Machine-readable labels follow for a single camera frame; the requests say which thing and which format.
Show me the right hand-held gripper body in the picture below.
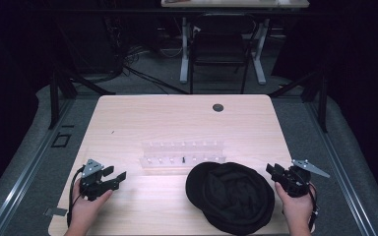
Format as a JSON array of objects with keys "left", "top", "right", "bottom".
[{"left": 273, "top": 158, "right": 331, "bottom": 199}]

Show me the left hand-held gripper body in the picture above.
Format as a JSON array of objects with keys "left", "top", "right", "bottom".
[{"left": 79, "top": 158, "right": 120, "bottom": 202}]

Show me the black cap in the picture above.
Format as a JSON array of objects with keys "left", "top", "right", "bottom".
[{"left": 185, "top": 161, "right": 276, "bottom": 236}]

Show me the clear acrylic rack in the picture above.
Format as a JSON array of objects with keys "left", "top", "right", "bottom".
[{"left": 139, "top": 140, "right": 227, "bottom": 170}]

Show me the person's left hand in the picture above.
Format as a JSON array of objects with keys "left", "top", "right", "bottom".
[{"left": 71, "top": 179, "right": 114, "bottom": 231}]

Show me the person's right hand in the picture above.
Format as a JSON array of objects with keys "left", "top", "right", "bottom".
[{"left": 274, "top": 181, "right": 317, "bottom": 229}]

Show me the black metal stand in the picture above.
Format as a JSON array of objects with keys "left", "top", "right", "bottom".
[
  {"left": 47, "top": 65, "right": 116, "bottom": 130},
  {"left": 268, "top": 70, "right": 329, "bottom": 134}
]

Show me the black chair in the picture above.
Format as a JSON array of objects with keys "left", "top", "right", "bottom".
[{"left": 188, "top": 12, "right": 257, "bottom": 95}]

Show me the white-legged desk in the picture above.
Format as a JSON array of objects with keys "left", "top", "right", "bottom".
[{"left": 160, "top": 0, "right": 310, "bottom": 86}]

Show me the black cable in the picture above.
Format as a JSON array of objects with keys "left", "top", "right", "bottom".
[
  {"left": 307, "top": 183, "right": 319, "bottom": 232},
  {"left": 66, "top": 166, "right": 86, "bottom": 228}
]

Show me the bundle of floor cables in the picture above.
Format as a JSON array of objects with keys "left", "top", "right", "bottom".
[{"left": 104, "top": 16, "right": 191, "bottom": 96}]

